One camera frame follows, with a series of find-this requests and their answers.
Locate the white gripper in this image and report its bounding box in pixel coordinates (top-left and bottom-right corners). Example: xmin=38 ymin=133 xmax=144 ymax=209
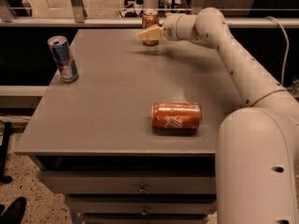
xmin=135 ymin=13 xmax=184 ymax=41

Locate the gold orange soda can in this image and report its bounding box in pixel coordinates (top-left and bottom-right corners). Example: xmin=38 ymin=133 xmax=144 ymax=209
xmin=142 ymin=9 xmax=159 ymax=46

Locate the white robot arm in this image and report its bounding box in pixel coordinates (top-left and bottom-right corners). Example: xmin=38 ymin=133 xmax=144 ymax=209
xmin=137 ymin=7 xmax=299 ymax=224

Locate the orange soda can lying down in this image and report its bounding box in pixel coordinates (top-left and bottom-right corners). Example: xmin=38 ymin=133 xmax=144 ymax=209
xmin=151 ymin=103 xmax=202 ymax=129

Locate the blue silver energy drink can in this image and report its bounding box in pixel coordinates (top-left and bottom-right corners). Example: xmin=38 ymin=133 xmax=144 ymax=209
xmin=48 ymin=35 xmax=78 ymax=83

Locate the grey metal railing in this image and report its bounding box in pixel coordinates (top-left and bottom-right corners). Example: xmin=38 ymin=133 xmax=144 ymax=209
xmin=1 ymin=0 xmax=299 ymax=29

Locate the grey drawer cabinet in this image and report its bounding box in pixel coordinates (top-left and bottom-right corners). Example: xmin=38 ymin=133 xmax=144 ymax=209
xmin=14 ymin=28 xmax=247 ymax=224

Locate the top grey drawer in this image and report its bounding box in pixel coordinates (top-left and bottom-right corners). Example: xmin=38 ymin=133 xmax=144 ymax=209
xmin=37 ymin=171 xmax=216 ymax=194

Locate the grey drawer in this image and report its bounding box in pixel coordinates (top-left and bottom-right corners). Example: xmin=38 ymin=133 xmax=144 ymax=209
xmin=83 ymin=214 xmax=207 ymax=224
xmin=66 ymin=195 xmax=217 ymax=215
xmin=37 ymin=171 xmax=216 ymax=194

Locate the black pole stand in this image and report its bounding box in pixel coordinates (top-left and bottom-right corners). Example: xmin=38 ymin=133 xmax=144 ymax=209
xmin=0 ymin=121 xmax=13 ymax=184

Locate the middle grey drawer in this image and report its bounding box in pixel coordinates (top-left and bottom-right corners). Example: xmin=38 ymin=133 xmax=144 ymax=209
xmin=66 ymin=195 xmax=217 ymax=215

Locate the bottom grey drawer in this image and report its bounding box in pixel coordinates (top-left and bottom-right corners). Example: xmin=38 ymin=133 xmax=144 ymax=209
xmin=83 ymin=214 xmax=207 ymax=224

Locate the black shoe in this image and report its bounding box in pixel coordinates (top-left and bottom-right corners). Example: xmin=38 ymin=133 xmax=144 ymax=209
xmin=0 ymin=197 xmax=26 ymax=224

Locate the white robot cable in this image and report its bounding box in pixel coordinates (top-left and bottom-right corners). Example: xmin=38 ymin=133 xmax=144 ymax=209
xmin=264 ymin=15 xmax=291 ymax=86

